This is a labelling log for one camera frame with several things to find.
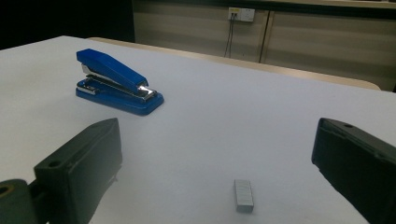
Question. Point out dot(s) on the blue stapler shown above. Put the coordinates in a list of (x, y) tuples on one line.
[(115, 70)]

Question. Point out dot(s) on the white wall socket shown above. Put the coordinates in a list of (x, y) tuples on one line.
[(244, 14)]

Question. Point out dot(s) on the wooden table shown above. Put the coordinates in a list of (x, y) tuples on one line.
[(280, 71)]

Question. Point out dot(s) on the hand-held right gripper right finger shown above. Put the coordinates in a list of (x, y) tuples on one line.
[(358, 168)]

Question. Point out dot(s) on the black curtain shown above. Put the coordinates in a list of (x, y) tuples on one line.
[(62, 18)]

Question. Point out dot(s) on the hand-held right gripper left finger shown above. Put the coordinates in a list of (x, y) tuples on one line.
[(81, 168)]

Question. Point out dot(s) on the silver staple strip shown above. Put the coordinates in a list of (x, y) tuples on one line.
[(244, 196)]

